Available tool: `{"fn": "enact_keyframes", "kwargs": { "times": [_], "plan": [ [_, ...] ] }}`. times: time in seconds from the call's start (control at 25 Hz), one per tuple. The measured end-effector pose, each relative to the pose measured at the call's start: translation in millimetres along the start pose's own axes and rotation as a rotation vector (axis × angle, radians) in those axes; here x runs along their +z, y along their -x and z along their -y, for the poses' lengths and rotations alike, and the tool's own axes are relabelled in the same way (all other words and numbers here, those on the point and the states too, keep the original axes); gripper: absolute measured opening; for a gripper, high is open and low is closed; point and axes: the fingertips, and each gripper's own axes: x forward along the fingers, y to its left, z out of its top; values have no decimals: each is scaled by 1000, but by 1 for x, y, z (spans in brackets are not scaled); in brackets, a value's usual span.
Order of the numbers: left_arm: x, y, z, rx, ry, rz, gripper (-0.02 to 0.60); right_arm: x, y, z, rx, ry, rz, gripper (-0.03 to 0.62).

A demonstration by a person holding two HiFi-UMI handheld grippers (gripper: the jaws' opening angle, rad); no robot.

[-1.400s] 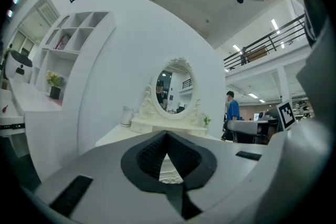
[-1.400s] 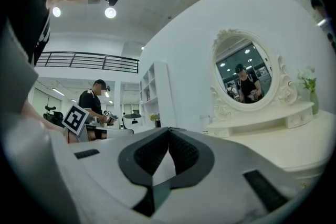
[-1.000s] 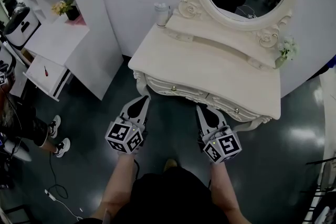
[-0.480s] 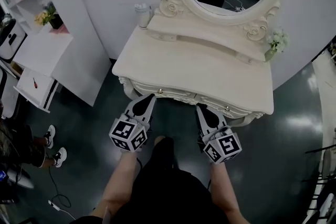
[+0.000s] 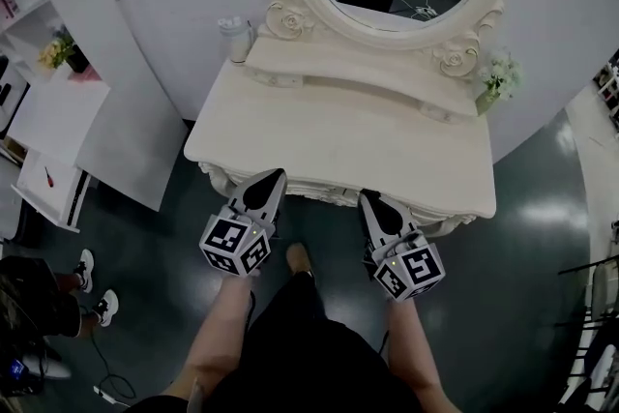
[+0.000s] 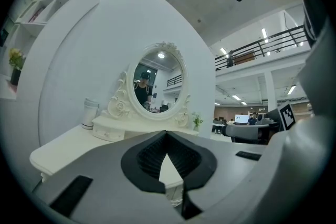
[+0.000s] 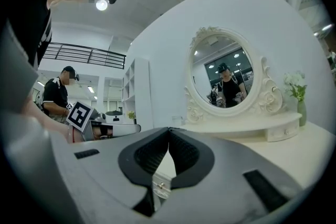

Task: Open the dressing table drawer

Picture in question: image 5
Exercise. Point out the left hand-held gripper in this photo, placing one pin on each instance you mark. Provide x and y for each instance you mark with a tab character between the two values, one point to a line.
232	239

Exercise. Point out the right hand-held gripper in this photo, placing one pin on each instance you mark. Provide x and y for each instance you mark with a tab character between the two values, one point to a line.
411	263

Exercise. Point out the cream dressing table drawer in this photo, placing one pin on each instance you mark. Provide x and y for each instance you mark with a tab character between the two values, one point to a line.
333	197

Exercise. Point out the cream dressing table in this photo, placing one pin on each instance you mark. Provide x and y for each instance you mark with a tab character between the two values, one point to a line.
338	145

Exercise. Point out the person's brown shoe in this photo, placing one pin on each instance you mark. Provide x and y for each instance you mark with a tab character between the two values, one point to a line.
299	258

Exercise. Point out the person's black clothing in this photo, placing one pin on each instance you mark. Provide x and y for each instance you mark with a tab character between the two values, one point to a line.
300	353

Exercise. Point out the white flowers in vase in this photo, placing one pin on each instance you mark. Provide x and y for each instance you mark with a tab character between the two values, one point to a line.
500	75

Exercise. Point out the red screwdriver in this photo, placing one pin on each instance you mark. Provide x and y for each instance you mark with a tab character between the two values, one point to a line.
49	177

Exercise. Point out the white power strip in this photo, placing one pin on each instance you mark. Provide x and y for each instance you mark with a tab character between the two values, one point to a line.
111	395

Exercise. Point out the white lidded bottle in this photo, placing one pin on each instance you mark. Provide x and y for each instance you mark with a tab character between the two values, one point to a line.
237	38

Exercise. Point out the white side cabinet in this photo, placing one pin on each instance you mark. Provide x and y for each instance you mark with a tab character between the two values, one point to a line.
58	121

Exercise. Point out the pink box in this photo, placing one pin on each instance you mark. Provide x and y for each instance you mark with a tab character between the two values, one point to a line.
89	73

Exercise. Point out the black metal chair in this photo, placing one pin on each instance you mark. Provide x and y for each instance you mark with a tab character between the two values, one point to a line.
597	304

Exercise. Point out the yellow flowers in dark pot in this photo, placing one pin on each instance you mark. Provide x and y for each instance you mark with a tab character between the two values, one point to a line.
58	50

